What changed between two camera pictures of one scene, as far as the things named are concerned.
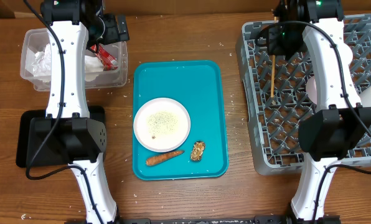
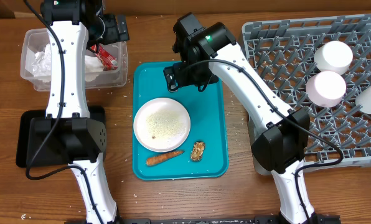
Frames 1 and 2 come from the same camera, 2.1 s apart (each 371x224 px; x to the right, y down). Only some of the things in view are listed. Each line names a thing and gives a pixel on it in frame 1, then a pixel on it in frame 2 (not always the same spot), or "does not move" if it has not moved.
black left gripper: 114,35 does not move
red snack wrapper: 109,62 does not move
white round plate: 162,124 does not move
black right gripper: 274,46 → 183,81
